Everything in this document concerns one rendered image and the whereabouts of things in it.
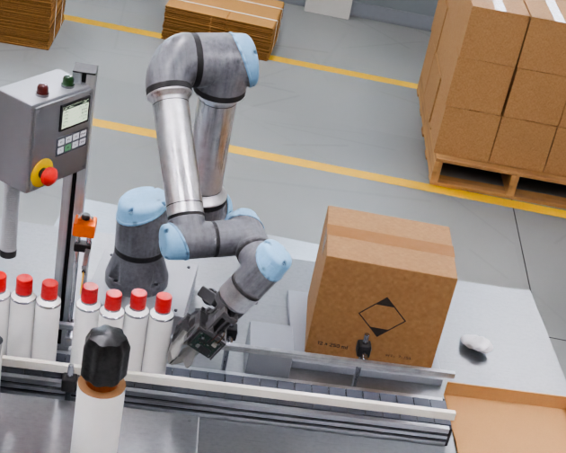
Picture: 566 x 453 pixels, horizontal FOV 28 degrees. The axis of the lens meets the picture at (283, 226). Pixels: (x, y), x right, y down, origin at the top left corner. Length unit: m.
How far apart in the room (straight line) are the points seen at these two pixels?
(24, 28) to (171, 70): 3.98
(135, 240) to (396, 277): 0.60
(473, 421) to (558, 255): 2.69
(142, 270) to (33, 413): 0.49
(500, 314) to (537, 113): 2.57
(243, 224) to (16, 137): 0.48
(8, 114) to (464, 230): 3.31
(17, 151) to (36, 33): 4.10
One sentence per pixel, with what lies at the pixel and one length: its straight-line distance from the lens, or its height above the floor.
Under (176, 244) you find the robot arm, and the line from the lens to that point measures 2.25.
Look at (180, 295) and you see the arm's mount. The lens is 2.68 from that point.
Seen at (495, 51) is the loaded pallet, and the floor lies 0.70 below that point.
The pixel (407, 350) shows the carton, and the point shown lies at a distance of 2.65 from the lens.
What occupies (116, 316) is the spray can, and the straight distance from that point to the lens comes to 2.33.
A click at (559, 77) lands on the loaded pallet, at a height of 0.63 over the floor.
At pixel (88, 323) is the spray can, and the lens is 2.36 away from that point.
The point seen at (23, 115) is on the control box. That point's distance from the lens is 2.16.
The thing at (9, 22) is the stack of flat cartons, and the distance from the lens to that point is 6.29.
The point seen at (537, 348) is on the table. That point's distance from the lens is 2.95.
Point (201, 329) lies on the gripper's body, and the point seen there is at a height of 1.07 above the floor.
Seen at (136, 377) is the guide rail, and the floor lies 0.91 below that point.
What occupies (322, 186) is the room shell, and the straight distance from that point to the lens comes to 5.28.
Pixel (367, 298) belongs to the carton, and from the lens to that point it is 2.57.
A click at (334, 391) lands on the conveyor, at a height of 0.88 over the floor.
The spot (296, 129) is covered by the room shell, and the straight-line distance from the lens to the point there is 5.79.
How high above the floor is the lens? 2.38
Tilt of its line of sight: 29 degrees down
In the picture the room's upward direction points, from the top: 11 degrees clockwise
